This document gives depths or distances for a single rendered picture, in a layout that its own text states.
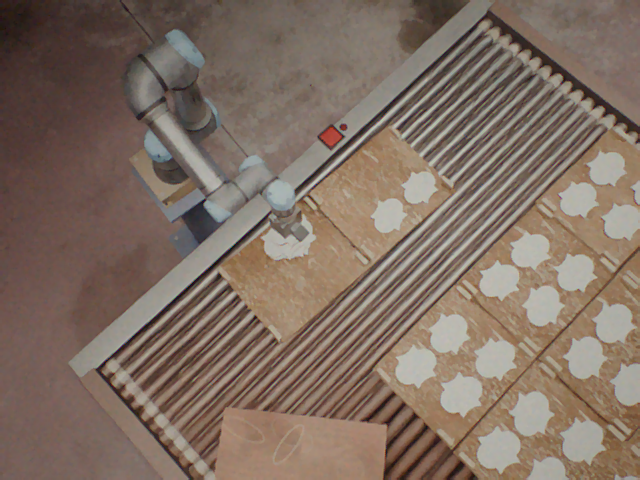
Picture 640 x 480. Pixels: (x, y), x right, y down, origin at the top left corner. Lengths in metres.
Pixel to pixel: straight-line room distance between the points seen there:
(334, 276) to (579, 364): 0.85
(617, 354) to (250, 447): 1.22
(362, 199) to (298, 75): 1.48
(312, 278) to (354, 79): 1.68
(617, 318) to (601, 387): 0.24
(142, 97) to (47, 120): 2.03
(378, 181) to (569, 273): 0.73
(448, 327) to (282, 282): 0.58
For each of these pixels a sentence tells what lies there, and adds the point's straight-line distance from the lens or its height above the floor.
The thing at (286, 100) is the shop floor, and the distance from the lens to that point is 3.48.
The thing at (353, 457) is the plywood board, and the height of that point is 1.04.
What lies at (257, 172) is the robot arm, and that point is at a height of 1.38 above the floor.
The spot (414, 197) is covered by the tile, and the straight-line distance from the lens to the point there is 2.22.
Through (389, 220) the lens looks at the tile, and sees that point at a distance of 2.18.
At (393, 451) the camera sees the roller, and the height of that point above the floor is 0.92.
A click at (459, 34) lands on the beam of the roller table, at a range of 2.62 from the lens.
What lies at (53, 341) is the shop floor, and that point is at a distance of 3.31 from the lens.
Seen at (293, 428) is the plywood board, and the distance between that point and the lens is 1.96.
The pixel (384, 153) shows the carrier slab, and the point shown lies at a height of 0.94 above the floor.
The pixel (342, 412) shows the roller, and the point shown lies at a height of 0.92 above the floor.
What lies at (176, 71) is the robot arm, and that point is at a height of 1.56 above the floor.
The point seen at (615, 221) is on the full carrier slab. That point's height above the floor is 0.95.
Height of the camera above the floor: 2.99
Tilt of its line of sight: 73 degrees down
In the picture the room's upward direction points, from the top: 2 degrees counter-clockwise
